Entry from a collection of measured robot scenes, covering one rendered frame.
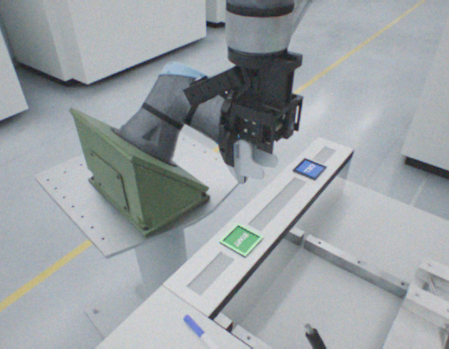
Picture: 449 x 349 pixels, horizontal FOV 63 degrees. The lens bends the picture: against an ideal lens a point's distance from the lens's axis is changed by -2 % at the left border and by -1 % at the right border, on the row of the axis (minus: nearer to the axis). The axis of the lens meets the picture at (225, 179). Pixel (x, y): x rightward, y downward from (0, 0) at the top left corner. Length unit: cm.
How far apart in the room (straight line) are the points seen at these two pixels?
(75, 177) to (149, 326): 63
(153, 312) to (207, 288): 9
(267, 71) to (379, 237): 59
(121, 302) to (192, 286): 118
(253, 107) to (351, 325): 47
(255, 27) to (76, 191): 76
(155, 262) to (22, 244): 117
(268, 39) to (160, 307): 40
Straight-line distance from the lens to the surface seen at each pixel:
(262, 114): 45
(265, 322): 74
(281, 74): 44
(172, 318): 58
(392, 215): 100
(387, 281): 82
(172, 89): 91
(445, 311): 74
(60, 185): 109
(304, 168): 84
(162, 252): 112
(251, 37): 42
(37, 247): 216
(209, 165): 107
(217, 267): 64
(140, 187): 80
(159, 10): 399
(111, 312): 176
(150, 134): 91
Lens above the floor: 146
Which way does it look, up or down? 39 degrees down
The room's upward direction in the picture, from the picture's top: straight up
